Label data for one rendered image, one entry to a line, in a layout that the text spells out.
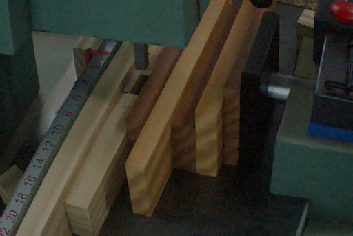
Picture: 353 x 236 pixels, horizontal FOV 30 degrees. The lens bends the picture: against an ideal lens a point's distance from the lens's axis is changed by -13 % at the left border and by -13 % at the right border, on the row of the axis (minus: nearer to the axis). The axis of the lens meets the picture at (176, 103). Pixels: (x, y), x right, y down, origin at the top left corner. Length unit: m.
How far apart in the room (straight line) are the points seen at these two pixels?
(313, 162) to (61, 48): 0.46
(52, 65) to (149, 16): 0.37
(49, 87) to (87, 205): 0.35
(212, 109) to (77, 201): 0.12
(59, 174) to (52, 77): 0.35
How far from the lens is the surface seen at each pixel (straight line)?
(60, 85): 0.84
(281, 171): 0.54
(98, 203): 0.53
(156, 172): 0.54
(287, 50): 0.71
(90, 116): 0.56
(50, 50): 0.90
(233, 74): 0.55
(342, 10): 0.56
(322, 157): 0.53
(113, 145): 0.55
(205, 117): 0.54
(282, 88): 0.57
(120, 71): 0.60
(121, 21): 0.54
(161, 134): 0.53
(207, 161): 0.57
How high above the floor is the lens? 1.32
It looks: 41 degrees down
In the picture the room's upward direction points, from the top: 3 degrees counter-clockwise
